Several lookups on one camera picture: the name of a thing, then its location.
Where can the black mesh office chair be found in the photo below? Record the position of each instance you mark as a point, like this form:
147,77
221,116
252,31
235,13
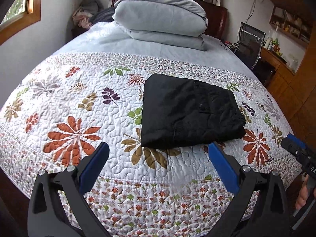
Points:
248,48

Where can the folded light blue duvet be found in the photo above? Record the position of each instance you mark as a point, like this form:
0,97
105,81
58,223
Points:
179,23

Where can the wood-framed side window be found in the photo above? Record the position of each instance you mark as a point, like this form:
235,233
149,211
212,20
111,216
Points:
21,14

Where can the pile of clothes by bed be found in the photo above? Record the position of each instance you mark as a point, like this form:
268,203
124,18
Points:
82,15

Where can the dark wooden headboard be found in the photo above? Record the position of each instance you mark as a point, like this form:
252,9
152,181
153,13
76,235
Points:
216,15

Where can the wooden desk with drawers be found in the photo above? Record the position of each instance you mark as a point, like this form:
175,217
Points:
273,73

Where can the wooden wall bookshelf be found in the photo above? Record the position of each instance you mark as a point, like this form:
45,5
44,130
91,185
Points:
291,25

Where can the person's right hand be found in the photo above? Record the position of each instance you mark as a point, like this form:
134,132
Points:
303,195

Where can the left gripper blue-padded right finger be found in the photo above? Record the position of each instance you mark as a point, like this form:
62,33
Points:
259,204

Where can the light blue bed sheet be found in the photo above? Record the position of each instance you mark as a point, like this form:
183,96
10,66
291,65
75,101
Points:
109,38

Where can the black padded pants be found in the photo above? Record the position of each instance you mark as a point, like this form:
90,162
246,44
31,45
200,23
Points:
179,112

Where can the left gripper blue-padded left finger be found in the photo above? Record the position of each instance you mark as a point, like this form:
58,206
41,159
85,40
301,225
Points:
46,215

